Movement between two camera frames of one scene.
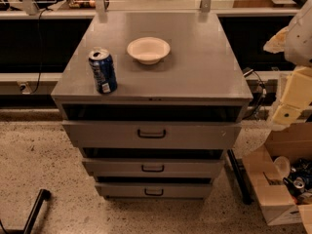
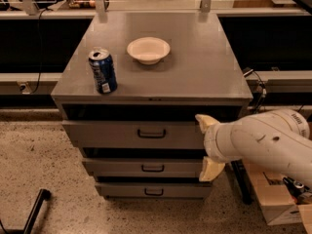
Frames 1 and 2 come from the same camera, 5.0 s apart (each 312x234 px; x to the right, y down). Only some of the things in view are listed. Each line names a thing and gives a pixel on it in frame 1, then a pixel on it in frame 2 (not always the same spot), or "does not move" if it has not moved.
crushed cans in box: [298, 181] does not move
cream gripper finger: [286, 115] → [211, 169]
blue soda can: [103, 69] does not move
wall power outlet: [24, 87] does not move
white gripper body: [300, 39] → [212, 142]
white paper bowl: [148, 51] does not move
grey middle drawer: [150, 168] does not move
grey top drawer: [152, 135] does not move
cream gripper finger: [276, 44] → [205, 121]
